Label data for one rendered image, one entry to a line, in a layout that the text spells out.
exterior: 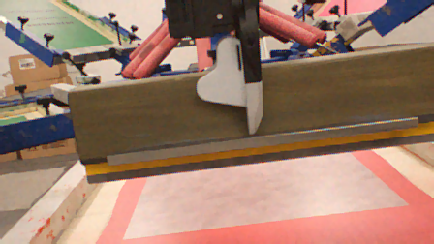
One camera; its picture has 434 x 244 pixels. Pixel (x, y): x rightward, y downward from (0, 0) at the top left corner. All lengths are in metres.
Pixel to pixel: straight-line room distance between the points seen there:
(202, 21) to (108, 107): 0.12
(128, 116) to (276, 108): 0.14
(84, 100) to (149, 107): 0.06
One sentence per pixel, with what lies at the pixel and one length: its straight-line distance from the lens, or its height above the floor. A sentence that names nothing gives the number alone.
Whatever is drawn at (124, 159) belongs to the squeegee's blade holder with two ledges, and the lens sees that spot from 0.41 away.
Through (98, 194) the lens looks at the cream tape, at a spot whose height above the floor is 0.95.
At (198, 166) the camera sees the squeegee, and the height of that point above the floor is 1.05.
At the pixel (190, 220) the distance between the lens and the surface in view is 0.54.
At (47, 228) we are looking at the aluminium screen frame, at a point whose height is 0.98.
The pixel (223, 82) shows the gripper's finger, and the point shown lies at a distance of 0.38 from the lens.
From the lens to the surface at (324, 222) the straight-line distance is 0.50.
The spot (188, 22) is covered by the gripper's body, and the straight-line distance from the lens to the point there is 0.38.
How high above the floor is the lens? 1.19
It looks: 13 degrees down
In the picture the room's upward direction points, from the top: 7 degrees counter-clockwise
